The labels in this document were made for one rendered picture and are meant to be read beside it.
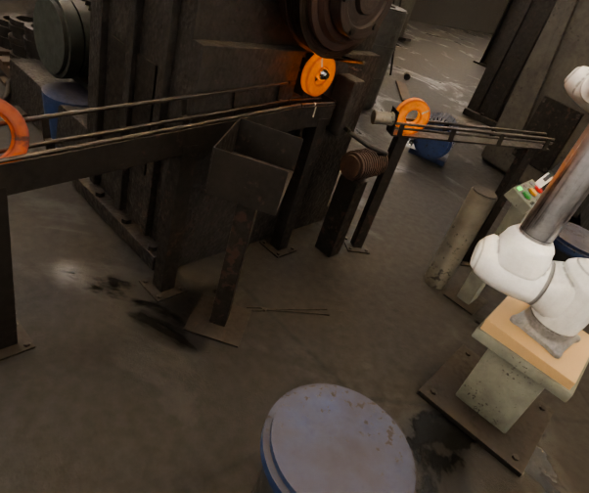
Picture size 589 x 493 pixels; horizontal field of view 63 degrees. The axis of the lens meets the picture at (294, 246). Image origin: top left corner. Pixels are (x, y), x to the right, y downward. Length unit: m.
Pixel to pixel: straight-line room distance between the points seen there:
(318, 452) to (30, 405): 0.85
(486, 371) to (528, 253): 0.47
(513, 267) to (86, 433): 1.29
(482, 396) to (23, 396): 1.44
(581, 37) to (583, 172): 2.84
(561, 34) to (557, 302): 2.96
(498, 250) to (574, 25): 2.94
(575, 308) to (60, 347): 1.55
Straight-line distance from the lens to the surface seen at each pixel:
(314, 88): 1.85
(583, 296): 1.61
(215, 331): 1.73
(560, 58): 4.31
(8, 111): 1.33
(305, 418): 1.04
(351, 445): 1.04
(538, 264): 1.56
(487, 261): 1.56
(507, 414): 1.85
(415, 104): 2.15
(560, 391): 1.68
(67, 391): 1.55
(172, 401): 1.54
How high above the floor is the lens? 1.23
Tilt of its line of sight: 33 degrees down
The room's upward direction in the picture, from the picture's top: 18 degrees clockwise
